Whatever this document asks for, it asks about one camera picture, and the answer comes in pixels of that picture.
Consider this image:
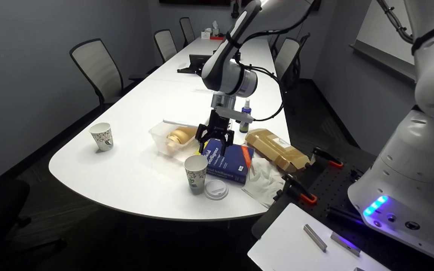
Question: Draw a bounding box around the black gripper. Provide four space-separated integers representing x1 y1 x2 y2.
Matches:
196 110 235 151

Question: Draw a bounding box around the paper cup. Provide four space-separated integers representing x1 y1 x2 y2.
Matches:
183 155 208 194

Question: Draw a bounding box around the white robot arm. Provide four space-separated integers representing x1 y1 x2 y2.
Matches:
319 0 434 259

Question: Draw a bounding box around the blue spray bottle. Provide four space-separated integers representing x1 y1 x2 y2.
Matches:
239 99 251 133

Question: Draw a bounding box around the white cup lid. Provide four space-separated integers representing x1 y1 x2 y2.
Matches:
203 181 229 200

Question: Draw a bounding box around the paper cup far corner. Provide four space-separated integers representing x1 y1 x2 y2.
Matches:
90 122 113 152

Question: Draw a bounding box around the blue textbook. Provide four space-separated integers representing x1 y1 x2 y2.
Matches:
203 139 254 184

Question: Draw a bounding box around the clear plastic food container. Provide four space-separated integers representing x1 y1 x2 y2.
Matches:
149 120 199 157

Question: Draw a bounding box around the white cloth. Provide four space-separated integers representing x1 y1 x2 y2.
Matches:
242 157 284 208

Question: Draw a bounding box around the black conference phone device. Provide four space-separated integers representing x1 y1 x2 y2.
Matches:
177 54 209 75

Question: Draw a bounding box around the black orange clamp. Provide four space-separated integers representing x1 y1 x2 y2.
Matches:
312 148 343 169
283 175 318 206

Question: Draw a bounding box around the left mesh office chair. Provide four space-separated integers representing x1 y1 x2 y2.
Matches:
153 29 177 62

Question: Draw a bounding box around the mesh office chair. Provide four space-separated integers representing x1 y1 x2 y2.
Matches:
153 29 177 62
69 38 123 105

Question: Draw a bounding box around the white paper sheet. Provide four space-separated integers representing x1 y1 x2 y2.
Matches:
247 203 388 271

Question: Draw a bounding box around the right mesh office chair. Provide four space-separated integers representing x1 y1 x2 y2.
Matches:
69 38 123 105

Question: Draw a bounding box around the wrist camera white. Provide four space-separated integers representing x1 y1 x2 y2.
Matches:
211 93 244 122

